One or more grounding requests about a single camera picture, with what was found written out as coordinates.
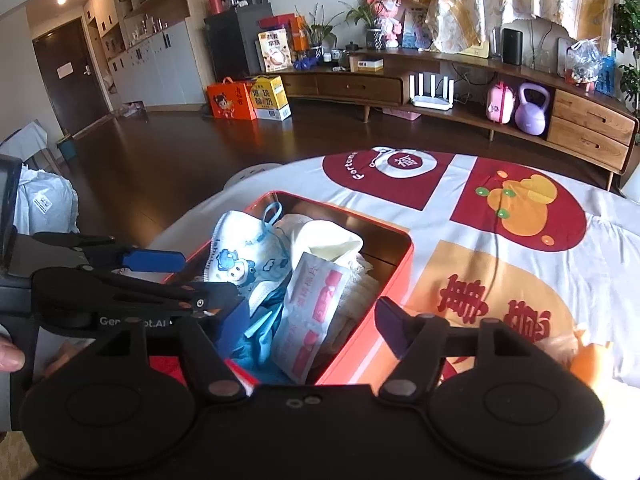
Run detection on green plant dark pot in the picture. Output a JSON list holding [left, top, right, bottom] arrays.
[[345, 0, 387, 51]]

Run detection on purple kettlebell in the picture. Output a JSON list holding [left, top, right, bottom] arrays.
[[514, 82, 551, 136]]

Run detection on white and yellow cereal box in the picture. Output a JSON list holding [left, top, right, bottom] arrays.
[[257, 27, 292, 74]]

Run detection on wooden media cabinet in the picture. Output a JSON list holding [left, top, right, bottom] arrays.
[[277, 47, 640, 192]]

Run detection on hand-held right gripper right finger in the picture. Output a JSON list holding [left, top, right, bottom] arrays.
[[374, 296, 546, 404]]

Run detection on white arched board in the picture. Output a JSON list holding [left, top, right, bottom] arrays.
[[520, 15, 576, 69]]

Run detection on wall cabinet with shelves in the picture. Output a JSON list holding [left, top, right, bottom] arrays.
[[82, 0, 209, 109]]

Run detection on yellow carton box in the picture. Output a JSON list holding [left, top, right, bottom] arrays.
[[249, 75, 293, 122]]

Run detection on pink doll figure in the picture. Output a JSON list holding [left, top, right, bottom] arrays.
[[367, 0, 409, 49]]

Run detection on blue cloth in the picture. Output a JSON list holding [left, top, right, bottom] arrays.
[[230, 300, 287, 384]]

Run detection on pale yellow cloth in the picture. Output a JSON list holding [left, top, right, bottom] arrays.
[[272, 212, 365, 267]]

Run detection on potted orchid plant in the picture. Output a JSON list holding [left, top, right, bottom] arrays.
[[295, 5, 342, 61]]

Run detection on white plastic sack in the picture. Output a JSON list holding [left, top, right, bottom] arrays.
[[12, 167, 81, 237]]

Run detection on white router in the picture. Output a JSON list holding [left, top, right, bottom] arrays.
[[409, 72, 456, 110]]

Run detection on white cartoon print face mask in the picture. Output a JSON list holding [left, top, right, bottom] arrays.
[[202, 202, 294, 307]]

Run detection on red and orange gift box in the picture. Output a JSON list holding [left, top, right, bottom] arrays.
[[258, 14, 309, 54]]

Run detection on red tin box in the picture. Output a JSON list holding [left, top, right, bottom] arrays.
[[160, 190, 416, 389]]

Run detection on black speaker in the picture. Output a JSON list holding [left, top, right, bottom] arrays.
[[501, 27, 524, 66]]

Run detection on blue bottle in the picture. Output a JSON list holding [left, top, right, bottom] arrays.
[[597, 52, 616, 96]]

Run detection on pink toy case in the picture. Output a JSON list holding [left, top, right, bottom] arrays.
[[486, 81, 516, 125]]

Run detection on white and red packet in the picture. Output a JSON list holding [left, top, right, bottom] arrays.
[[270, 252, 352, 387]]

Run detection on dark brown door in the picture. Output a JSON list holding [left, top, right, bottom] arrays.
[[32, 17, 112, 137]]

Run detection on clear plastic bag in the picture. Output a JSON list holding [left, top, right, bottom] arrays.
[[565, 39, 603, 94]]

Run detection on person's left hand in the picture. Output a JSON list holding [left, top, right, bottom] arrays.
[[0, 334, 94, 380]]

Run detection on red and white printed tablecloth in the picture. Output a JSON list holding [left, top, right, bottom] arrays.
[[145, 147, 640, 392]]

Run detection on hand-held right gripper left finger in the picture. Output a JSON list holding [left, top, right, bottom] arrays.
[[70, 299, 251, 404]]

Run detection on black mini fridge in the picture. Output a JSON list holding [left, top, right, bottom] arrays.
[[204, 2, 275, 84]]

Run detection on dark teapot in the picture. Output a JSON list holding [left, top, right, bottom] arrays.
[[340, 41, 362, 69]]

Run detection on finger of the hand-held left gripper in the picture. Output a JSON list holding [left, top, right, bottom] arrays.
[[32, 231, 187, 273], [31, 266, 247, 315]]

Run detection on white folding rack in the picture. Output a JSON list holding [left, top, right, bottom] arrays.
[[0, 120, 57, 172]]

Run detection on framed cartoon picture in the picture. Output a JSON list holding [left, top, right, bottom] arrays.
[[402, 7, 434, 51]]

